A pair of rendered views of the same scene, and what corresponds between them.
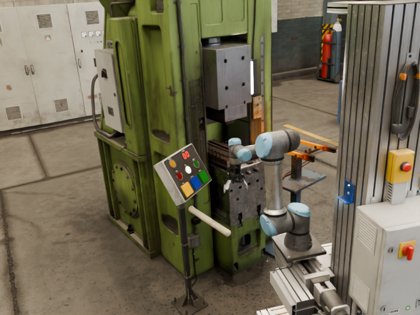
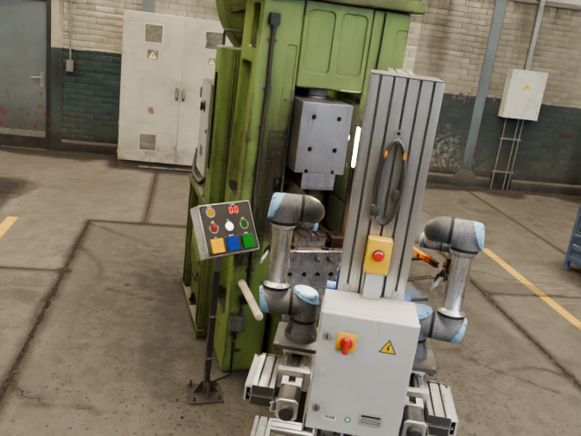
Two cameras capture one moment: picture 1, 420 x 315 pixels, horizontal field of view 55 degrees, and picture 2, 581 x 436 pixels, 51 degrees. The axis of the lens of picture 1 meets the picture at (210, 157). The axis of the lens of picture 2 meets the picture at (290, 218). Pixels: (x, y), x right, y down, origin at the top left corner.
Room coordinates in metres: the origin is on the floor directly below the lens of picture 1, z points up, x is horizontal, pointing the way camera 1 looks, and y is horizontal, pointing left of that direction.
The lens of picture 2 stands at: (-0.59, -1.05, 2.14)
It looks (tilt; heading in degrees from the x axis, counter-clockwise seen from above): 17 degrees down; 16
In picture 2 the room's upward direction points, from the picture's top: 7 degrees clockwise
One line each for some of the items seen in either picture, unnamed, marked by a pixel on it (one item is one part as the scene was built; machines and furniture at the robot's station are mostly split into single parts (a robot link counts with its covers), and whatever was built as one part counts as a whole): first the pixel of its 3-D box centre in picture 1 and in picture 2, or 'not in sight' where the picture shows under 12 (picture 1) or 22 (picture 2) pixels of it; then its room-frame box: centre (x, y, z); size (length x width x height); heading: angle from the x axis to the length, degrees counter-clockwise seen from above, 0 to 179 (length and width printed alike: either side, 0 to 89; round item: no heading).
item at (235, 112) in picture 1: (217, 107); (306, 172); (2.93, -0.08, 1.32); 0.42 x 0.20 x 0.10; 35
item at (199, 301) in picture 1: (189, 299); (205, 387); (2.37, 0.21, 0.05); 0.22 x 0.22 x 0.09; 35
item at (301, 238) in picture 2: (220, 152); (299, 228); (2.93, -0.08, 0.96); 0.42 x 0.20 x 0.09; 35
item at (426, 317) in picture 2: not in sight; (418, 320); (1.96, -0.94, 0.98); 0.13 x 0.12 x 0.14; 94
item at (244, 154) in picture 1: (244, 152); not in sight; (2.19, -0.20, 1.23); 0.11 x 0.11 x 0.08; 20
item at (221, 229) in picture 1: (209, 220); (250, 299); (2.48, 0.03, 0.62); 0.44 x 0.05 x 0.05; 35
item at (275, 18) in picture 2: (188, 114); (260, 168); (2.67, 0.13, 1.35); 0.08 x 0.05 x 1.70; 125
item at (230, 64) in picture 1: (220, 73); (318, 132); (2.95, -0.11, 1.57); 0.42 x 0.39 x 0.40; 35
